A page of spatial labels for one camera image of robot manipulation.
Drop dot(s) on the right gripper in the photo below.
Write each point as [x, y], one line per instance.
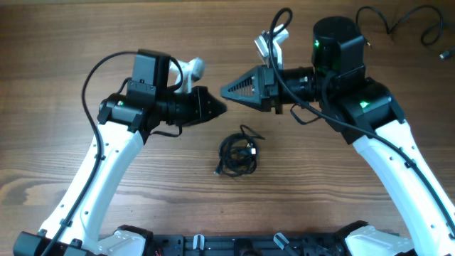
[269, 87]

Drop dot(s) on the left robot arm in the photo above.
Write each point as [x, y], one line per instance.
[161, 89]

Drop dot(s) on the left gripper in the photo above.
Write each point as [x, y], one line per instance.
[202, 96]

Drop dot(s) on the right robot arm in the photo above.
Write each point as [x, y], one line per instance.
[369, 118]

